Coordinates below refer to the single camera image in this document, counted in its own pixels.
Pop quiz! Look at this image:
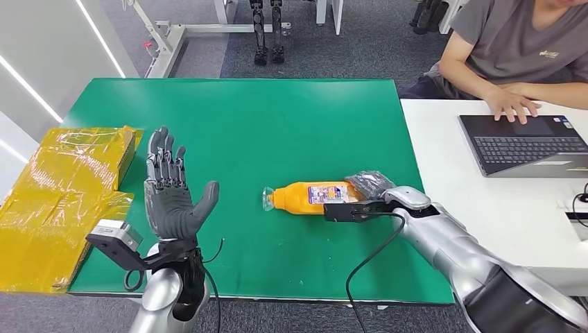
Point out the black cable on desk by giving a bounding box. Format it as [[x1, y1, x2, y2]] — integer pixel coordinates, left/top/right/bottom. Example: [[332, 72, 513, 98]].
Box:
[[571, 182, 588, 230]]

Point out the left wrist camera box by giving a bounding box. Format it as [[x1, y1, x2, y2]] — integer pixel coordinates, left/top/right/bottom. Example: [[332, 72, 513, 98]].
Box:
[[85, 219, 198, 272]]

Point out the yellow taped cardboard box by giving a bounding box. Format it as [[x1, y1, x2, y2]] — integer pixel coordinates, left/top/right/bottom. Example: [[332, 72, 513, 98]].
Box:
[[0, 125, 144, 295]]

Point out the white metal stand frame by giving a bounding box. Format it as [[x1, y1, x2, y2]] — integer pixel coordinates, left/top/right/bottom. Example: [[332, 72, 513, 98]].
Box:
[[121, 0, 293, 79]]

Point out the green table mat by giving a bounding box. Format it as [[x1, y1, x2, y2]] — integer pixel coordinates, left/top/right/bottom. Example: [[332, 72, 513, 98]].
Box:
[[60, 78, 456, 306]]

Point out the black robot leg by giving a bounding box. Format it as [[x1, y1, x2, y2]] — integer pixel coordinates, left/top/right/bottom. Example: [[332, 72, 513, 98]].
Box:
[[269, 0, 286, 65], [250, 0, 269, 67]]

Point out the orange juice bottle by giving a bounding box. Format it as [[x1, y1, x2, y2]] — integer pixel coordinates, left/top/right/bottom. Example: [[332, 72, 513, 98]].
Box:
[[262, 181, 368, 216]]

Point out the person's right hand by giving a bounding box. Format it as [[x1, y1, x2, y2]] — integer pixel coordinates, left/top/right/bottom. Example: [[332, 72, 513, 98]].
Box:
[[485, 89, 543, 126]]

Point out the white desk socket box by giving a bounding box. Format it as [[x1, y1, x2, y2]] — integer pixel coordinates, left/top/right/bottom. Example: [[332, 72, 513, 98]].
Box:
[[564, 211, 588, 241]]

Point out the person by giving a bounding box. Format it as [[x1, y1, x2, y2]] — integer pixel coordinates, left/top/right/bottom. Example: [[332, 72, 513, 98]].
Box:
[[397, 0, 588, 126]]

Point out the white slanted furniture leg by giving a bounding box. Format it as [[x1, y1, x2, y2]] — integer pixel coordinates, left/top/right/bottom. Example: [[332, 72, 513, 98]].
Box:
[[438, 0, 469, 35]]

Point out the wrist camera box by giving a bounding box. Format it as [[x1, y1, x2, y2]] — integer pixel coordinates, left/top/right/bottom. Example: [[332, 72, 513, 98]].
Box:
[[85, 219, 198, 272], [323, 200, 401, 224]]

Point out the dark grey laptop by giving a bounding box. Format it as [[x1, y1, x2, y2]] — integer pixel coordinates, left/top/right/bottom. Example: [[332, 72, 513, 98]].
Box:
[[458, 114, 588, 179]]

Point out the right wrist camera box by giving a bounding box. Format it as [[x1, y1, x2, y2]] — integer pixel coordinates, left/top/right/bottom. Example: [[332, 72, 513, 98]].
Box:
[[323, 200, 401, 224]]

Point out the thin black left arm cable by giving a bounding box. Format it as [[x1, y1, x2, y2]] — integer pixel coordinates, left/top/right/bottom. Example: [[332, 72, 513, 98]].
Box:
[[201, 237, 226, 333]]

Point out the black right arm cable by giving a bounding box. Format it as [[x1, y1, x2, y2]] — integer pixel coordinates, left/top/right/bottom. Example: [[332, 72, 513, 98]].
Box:
[[345, 212, 408, 333]]

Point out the black left camera cable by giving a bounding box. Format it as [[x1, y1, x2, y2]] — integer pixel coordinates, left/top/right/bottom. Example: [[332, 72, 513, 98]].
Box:
[[123, 269, 145, 292]]

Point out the white desk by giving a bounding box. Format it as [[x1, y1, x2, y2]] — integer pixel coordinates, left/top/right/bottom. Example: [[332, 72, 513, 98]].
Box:
[[399, 99, 588, 298]]

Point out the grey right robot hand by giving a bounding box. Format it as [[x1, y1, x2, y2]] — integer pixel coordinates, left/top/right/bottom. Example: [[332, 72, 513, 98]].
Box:
[[344, 170, 397, 202]]

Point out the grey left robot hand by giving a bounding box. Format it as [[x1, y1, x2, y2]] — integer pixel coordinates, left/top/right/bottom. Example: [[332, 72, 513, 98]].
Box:
[[144, 126, 221, 241]]

